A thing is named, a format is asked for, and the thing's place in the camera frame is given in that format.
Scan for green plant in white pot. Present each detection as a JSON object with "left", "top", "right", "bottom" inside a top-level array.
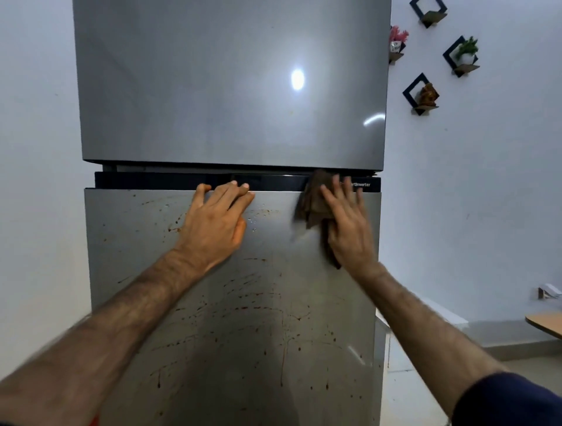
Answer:
[{"left": 454, "top": 36, "right": 479, "bottom": 66}]

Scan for pink flowers in white pot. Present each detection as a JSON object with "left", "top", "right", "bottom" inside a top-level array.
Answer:
[{"left": 389, "top": 25, "right": 410, "bottom": 53}]

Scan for black diamond shelf with idol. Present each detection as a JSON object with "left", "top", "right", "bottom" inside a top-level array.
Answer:
[{"left": 402, "top": 73, "right": 440, "bottom": 116}]

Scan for empty black diamond wall shelf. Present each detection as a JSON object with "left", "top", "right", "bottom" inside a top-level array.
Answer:
[{"left": 409, "top": 0, "right": 448, "bottom": 29}]

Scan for person's right hand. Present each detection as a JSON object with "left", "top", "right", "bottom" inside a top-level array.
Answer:
[{"left": 319, "top": 174, "right": 387, "bottom": 281}]

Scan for silver refrigerator door with logo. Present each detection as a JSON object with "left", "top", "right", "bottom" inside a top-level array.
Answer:
[{"left": 72, "top": 0, "right": 392, "bottom": 172}]

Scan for golden idol figurine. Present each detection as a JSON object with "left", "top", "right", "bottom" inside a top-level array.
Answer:
[{"left": 417, "top": 82, "right": 440, "bottom": 108}]

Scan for brown checked cloth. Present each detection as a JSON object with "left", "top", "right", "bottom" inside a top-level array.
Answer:
[{"left": 293, "top": 169, "right": 342, "bottom": 270}]

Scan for light wooden table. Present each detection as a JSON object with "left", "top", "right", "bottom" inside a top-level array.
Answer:
[{"left": 525, "top": 312, "right": 562, "bottom": 339}]

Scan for grey refrigerator cabinet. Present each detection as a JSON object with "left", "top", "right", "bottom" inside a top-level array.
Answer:
[{"left": 94, "top": 163, "right": 389, "bottom": 426}]

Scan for person's right forearm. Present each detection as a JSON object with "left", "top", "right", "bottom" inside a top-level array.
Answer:
[{"left": 358, "top": 263, "right": 508, "bottom": 418}]

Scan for person's left forearm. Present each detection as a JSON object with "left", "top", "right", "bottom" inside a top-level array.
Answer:
[{"left": 0, "top": 250, "right": 207, "bottom": 426}]

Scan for person's left hand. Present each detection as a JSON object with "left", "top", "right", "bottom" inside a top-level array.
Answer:
[{"left": 173, "top": 180, "right": 256, "bottom": 275}]

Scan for black diamond shelf with plant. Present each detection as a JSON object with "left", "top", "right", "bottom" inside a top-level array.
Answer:
[{"left": 442, "top": 35, "right": 481, "bottom": 78}]

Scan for small white cabinet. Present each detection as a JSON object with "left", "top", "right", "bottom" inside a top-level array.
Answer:
[{"left": 375, "top": 294, "right": 470, "bottom": 426}]

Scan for dark blue right sleeve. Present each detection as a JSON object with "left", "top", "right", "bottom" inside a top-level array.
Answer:
[{"left": 451, "top": 372, "right": 562, "bottom": 426}]

